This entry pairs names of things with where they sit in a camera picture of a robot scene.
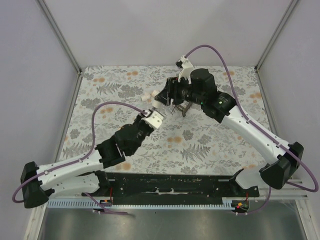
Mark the white elbow fitting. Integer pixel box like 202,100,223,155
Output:
152,99,163,109

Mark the white elbow fitting left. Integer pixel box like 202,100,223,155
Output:
140,90,158,102

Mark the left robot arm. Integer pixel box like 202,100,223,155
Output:
20,116,162,209

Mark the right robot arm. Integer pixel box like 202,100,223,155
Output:
153,68,304,190

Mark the bronze water faucet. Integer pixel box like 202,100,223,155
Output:
171,102,193,118

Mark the floral patterned table mat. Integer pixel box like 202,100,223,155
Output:
59,65,269,175

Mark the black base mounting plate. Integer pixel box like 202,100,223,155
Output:
91,172,260,204

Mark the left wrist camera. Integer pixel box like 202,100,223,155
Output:
142,109,164,130

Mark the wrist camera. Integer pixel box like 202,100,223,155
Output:
142,109,164,130
176,55,194,82

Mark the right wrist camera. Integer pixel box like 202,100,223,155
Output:
176,55,194,82

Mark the white slotted cable duct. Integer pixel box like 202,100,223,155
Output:
47,198,250,210

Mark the aluminium frame post right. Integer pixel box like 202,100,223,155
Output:
254,0,300,73

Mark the aluminium frame post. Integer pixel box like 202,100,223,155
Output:
36,0,82,75
254,0,300,73

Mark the aluminium front rail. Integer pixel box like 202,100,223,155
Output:
254,184,308,200

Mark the aluminium frame post left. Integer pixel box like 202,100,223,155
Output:
36,0,82,75

